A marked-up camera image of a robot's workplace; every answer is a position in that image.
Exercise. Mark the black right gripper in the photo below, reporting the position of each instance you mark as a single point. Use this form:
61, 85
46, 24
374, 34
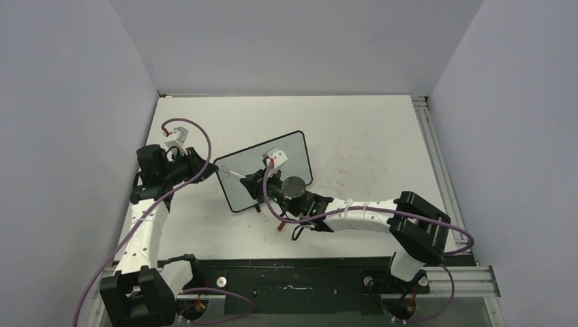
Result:
255, 183

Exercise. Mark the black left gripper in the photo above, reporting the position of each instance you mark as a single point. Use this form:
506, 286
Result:
193, 161

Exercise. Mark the white marker pen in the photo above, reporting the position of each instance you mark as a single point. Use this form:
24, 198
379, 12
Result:
236, 174

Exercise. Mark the red marker cap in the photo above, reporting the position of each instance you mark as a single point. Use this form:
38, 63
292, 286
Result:
281, 226

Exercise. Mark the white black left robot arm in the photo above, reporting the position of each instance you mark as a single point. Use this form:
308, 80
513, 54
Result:
142, 291

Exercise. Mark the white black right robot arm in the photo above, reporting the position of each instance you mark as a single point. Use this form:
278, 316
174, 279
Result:
420, 228

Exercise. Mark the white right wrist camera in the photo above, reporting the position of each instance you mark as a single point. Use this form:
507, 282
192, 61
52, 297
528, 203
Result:
275, 158

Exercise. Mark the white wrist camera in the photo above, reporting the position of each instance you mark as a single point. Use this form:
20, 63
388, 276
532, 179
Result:
275, 158
175, 140

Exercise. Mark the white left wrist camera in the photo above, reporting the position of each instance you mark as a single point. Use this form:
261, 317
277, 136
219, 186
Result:
175, 140

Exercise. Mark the black base frame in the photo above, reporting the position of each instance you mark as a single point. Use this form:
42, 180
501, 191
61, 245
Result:
315, 286

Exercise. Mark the aluminium rail frame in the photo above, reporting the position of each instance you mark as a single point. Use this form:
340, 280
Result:
447, 189

